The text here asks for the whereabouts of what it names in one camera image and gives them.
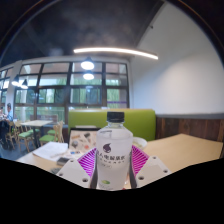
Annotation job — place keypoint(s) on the group of green-seated wooden chairs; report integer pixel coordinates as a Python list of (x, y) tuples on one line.
[(25, 135)]

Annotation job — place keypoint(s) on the person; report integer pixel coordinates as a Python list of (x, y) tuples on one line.
[(7, 123)]

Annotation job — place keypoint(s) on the white paper sheet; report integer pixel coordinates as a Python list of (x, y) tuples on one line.
[(50, 150)]

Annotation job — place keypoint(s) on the long linear ceiling light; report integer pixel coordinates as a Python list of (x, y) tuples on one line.
[(113, 50)]

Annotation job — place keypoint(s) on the green upholstered bench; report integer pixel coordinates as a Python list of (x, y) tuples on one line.
[(140, 121)]

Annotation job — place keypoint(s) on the group of pendant lamps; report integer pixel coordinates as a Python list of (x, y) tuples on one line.
[(87, 64)]

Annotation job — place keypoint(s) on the clear plastic water bottle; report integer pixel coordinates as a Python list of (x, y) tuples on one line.
[(113, 153)]

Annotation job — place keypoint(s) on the wooden dining table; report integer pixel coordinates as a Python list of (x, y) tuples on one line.
[(35, 123)]

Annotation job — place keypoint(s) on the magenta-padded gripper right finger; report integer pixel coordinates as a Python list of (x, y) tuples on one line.
[(152, 170)]

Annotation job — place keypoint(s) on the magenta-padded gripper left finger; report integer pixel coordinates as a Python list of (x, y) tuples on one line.
[(71, 170)]

